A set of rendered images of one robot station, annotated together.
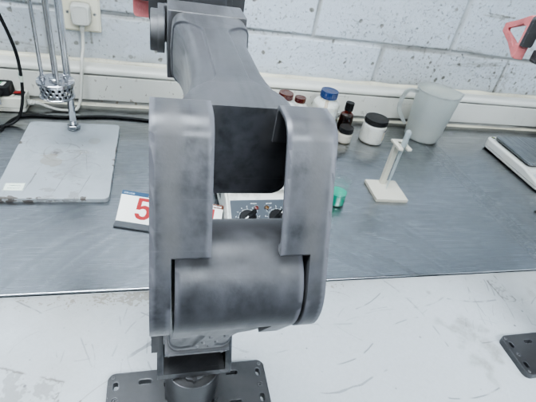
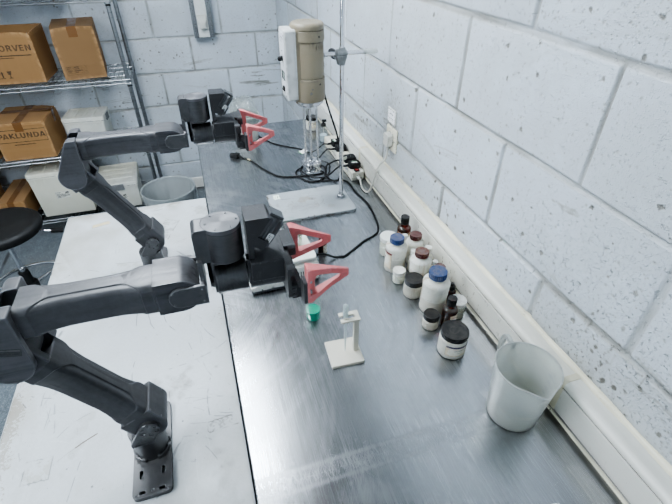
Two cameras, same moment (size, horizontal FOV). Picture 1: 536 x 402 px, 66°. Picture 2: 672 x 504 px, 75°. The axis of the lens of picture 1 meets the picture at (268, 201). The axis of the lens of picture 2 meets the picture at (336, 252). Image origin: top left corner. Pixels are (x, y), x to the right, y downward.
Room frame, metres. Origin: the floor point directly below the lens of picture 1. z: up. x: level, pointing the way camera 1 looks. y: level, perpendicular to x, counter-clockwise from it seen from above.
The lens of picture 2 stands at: (0.84, -0.99, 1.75)
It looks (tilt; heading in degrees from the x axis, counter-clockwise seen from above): 37 degrees down; 91
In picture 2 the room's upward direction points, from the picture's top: straight up
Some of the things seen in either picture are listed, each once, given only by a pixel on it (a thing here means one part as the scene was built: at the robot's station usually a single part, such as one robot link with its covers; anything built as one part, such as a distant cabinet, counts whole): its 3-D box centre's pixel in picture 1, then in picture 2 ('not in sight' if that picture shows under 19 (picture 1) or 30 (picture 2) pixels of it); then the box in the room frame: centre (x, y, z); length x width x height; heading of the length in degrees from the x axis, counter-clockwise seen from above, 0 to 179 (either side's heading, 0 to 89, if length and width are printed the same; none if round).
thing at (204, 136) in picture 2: not in sight; (202, 131); (0.47, 0.12, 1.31); 0.07 x 0.06 x 0.07; 19
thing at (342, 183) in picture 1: (338, 191); (313, 308); (0.76, -0.15, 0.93); 0.04 x 0.04 x 0.06
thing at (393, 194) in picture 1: (394, 169); (344, 335); (0.85, -0.27, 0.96); 0.08 x 0.08 x 0.13; 16
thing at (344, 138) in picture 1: (344, 133); (430, 319); (1.07, -0.17, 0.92); 0.04 x 0.04 x 0.04
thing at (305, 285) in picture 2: not in sight; (318, 271); (0.80, -0.44, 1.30); 0.09 x 0.07 x 0.07; 19
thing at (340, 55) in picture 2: not in sight; (336, 52); (0.81, 0.52, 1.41); 0.25 x 0.11 x 0.05; 19
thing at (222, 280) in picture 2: not in sight; (231, 270); (0.66, -0.45, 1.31); 0.07 x 0.06 x 0.07; 19
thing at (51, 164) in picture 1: (65, 157); (310, 202); (0.72, 0.44, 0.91); 0.30 x 0.20 x 0.01; 19
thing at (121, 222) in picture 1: (142, 211); not in sight; (0.58, 0.22, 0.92); 0.09 x 0.06 x 0.04; 94
